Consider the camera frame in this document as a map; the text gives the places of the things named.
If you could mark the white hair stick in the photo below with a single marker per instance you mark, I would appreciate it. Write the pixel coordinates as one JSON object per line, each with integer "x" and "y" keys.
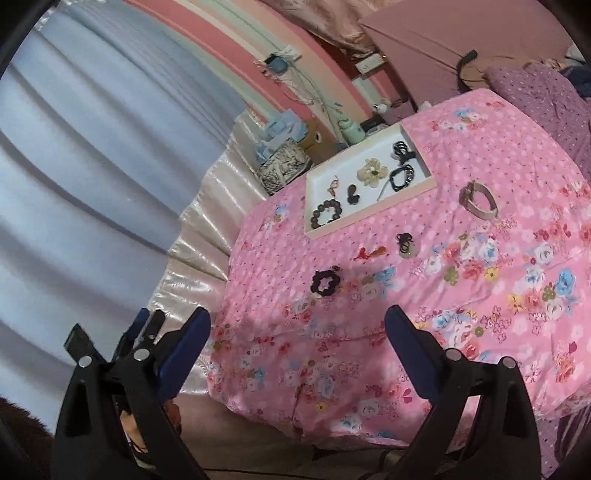
{"x": 384, "y": 190}

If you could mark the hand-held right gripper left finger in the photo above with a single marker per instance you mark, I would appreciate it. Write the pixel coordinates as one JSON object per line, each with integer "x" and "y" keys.
{"x": 184, "y": 350}

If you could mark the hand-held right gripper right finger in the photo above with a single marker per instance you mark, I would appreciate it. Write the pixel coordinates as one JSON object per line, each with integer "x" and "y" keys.
{"x": 413, "y": 350}

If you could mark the pink patterned curtain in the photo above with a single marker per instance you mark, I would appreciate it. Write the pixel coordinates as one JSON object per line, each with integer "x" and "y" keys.
{"x": 314, "y": 18}

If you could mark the white shallow tray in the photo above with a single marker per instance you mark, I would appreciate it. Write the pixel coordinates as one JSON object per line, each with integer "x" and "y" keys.
{"x": 351, "y": 161}

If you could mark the brown cardboard box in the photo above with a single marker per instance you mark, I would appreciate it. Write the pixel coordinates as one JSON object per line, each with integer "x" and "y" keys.
{"x": 315, "y": 138}

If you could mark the light blue boxes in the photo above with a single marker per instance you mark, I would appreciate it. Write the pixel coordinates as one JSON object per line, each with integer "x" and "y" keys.
{"x": 279, "y": 131}

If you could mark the brown furry rug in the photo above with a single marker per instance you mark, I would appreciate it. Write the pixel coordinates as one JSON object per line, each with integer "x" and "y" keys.
{"x": 21, "y": 424}

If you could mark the white power strip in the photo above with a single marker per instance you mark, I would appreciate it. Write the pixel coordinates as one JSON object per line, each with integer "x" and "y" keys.
{"x": 371, "y": 63}

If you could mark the light blue curtain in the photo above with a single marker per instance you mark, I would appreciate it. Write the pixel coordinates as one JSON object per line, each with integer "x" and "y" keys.
{"x": 92, "y": 161}

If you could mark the green bottle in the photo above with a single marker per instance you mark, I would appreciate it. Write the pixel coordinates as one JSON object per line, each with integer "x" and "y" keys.
{"x": 348, "y": 129}

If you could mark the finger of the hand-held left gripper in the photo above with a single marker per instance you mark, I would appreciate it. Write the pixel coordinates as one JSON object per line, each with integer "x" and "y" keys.
{"x": 78, "y": 340}
{"x": 141, "y": 323}

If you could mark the blue charger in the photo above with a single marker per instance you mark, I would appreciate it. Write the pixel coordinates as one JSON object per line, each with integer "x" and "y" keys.
{"x": 278, "y": 64}

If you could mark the cream satin bed skirt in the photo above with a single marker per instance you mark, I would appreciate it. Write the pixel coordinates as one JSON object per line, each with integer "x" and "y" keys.
{"x": 203, "y": 230}

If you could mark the purple dotted pillow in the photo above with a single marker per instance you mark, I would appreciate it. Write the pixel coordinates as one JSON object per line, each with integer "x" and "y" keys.
{"x": 540, "y": 106}

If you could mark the cream flower hair clip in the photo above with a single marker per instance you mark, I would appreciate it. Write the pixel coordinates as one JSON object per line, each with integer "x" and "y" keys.
{"x": 371, "y": 173}

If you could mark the purple dotted bedsheet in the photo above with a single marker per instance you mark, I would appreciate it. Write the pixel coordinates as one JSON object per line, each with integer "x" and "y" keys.
{"x": 570, "y": 443}

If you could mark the black scrunchie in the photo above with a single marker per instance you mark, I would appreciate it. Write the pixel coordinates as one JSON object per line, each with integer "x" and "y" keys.
{"x": 315, "y": 282}

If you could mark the pink floral blanket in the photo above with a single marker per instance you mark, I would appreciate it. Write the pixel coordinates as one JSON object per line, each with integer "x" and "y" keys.
{"x": 461, "y": 300}

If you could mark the black hair claw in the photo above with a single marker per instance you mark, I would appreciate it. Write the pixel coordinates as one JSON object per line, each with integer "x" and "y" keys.
{"x": 400, "y": 148}

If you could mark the dark blue cloth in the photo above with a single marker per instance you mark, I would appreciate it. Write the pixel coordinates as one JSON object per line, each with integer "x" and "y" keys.
{"x": 579, "y": 83}

